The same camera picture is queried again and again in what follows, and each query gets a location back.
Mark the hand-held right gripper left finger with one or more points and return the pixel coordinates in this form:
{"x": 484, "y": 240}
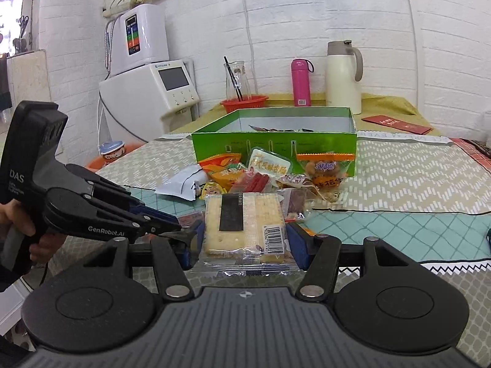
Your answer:
{"x": 191, "y": 251}

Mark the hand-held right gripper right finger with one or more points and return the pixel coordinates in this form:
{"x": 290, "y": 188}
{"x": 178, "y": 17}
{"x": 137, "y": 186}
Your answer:
{"x": 297, "y": 243}

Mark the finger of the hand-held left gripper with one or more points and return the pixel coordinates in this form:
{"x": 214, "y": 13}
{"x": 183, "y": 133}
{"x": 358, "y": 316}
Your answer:
{"x": 115, "y": 193}
{"x": 161, "y": 224}

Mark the clear cracker packet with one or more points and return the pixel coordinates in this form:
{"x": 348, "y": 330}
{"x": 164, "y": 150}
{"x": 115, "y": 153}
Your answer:
{"x": 230, "y": 245}

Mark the dark red meat packet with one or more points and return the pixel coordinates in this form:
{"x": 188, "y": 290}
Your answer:
{"x": 295, "y": 203}

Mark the yellow cartoon face packet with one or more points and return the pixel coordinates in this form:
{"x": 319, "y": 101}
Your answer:
{"x": 213, "y": 191}

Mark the brown and white snack packet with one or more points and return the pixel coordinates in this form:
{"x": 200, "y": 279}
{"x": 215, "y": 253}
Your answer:
{"x": 295, "y": 180}

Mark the red sausage stick packet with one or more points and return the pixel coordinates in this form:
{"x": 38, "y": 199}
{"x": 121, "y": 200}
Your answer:
{"x": 253, "y": 182}

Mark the peanut bag with orange edge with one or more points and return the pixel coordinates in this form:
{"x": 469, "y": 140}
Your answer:
{"x": 326, "y": 172}

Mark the orange apple chip packet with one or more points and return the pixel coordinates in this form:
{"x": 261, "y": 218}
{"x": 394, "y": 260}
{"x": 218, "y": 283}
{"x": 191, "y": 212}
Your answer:
{"x": 224, "y": 176}

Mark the clear tray snack pack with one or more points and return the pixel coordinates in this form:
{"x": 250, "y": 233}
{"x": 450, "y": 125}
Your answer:
{"x": 268, "y": 165}

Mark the green cardboard box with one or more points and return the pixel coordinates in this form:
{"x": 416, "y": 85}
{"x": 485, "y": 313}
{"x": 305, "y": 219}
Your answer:
{"x": 214, "y": 143}

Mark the pile of mixed snacks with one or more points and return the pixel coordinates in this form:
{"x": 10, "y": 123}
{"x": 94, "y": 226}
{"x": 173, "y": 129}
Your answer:
{"x": 268, "y": 128}

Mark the person's left hand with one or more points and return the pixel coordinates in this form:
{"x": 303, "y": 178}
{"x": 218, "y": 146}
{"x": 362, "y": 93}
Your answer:
{"x": 19, "y": 220}

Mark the small dark snack packet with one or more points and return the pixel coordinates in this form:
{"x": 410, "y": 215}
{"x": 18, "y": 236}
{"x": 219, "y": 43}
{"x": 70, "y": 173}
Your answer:
{"x": 190, "y": 218}

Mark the orange plastic basin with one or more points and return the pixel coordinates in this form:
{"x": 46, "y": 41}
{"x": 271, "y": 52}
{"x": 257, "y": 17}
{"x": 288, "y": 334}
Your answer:
{"x": 94, "y": 163}

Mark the cartoon lidded cup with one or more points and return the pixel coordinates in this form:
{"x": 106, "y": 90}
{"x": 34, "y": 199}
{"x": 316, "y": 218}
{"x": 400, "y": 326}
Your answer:
{"x": 113, "y": 151}

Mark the teal diamond tablecloth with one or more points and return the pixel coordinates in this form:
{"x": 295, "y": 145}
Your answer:
{"x": 383, "y": 230}

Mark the white dispenser with screen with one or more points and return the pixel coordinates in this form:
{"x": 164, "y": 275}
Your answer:
{"x": 134, "y": 103}

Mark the beige chevron tablecloth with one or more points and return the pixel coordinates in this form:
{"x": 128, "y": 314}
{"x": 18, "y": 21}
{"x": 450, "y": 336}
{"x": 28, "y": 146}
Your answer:
{"x": 402, "y": 176}

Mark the window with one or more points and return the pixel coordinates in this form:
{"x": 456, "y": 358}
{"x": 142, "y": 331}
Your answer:
{"x": 11, "y": 23}

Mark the red plastic basket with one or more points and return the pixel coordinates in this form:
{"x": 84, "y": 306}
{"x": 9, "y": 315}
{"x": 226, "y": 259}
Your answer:
{"x": 245, "y": 105}

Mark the red envelope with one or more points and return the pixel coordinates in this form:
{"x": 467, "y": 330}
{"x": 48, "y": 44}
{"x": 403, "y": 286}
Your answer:
{"x": 395, "y": 124}

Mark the pink thermos bottle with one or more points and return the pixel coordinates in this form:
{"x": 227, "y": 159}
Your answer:
{"x": 301, "y": 84}

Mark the white water purifier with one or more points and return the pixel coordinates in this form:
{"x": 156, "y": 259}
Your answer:
{"x": 153, "y": 38}

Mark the black drinking straw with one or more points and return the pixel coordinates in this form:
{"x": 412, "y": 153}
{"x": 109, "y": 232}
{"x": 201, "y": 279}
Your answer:
{"x": 233, "y": 78}

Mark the glass carafe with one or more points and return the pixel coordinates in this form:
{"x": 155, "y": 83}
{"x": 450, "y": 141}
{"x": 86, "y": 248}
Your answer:
{"x": 241, "y": 80}

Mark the cream thermal jug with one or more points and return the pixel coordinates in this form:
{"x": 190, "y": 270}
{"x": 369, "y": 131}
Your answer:
{"x": 343, "y": 84}

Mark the white wall conduit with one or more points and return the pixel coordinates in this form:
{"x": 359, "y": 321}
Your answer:
{"x": 410, "y": 38}

